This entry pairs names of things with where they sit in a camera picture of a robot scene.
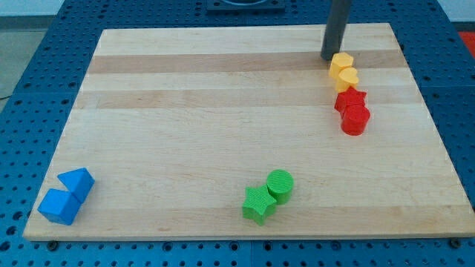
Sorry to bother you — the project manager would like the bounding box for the red star block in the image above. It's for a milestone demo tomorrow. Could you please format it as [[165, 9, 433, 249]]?
[[334, 87, 367, 118]]

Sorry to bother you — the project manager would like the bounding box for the blue cube block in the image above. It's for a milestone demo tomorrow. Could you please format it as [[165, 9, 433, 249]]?
[[37, 188, 81, 225]]

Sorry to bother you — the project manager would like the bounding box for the yellow hexagon block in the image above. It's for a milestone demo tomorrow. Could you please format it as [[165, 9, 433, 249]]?
[[329, 52, 354, 79]]

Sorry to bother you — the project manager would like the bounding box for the light wooden board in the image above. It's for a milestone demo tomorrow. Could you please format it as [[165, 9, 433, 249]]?
[[23, 23, 474, 241]]

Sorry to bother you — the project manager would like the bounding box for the blue triangle block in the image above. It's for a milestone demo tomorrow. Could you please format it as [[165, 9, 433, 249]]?
[[58, 168, 95, 203]]

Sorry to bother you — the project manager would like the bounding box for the red cylinder block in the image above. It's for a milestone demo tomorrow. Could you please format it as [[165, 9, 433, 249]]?
[[341, 105, 370, 136]]

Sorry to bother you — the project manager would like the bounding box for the yellow heart block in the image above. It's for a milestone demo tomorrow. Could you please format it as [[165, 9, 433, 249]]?
[[335, 67, 359, 93]]

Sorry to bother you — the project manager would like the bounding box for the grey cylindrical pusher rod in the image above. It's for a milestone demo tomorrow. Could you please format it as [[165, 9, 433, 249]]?
[[321, 0, 353, 61]]

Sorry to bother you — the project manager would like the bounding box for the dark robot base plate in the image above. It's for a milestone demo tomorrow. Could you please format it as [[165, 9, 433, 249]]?
[[206, 0, 286, 12]]

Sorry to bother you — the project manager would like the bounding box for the blue perforated table plate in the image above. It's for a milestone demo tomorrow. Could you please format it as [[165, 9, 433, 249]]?
[[1, 1, 474, 266]]

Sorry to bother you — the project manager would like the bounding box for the green cylinder block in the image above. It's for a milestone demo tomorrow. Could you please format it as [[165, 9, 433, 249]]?
[[266, 169, 294, 205]]

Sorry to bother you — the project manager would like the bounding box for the green star block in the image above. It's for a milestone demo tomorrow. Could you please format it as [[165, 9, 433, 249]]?
[[242, 185, 277, 225]]

